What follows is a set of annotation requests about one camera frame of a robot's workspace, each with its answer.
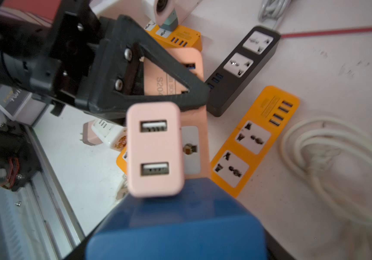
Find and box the blue cube socket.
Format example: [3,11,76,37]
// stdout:
[85,178,267,260]

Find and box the orange power strip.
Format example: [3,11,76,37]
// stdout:
[211,86,300,197]

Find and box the black white magazine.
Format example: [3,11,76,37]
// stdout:
[0,84,45,120]

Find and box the white cable left strip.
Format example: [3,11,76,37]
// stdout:
[279,116,372,260]

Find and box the white cube socket adapter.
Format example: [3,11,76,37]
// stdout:
[91,119,127,152]

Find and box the grey bundled cable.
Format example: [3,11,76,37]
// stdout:
[258,0,293,24]

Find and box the yellow power strip with adapters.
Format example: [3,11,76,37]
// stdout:
[144,21,202,52]

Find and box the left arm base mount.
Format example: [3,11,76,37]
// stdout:
[0,121,42,192]

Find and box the black power strip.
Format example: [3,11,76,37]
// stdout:
[205,26,281,117]

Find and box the pink small plug adapter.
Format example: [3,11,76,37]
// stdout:
[81,120,103,146]

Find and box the pink power strip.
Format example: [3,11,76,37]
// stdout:
[143,48,210,179]

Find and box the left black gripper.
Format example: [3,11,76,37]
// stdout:
[0,1,114,107]

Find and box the teal plug adapter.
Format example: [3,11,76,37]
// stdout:
[160,9,178,31]

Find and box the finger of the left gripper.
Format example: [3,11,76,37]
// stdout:
[88,15,209,120]

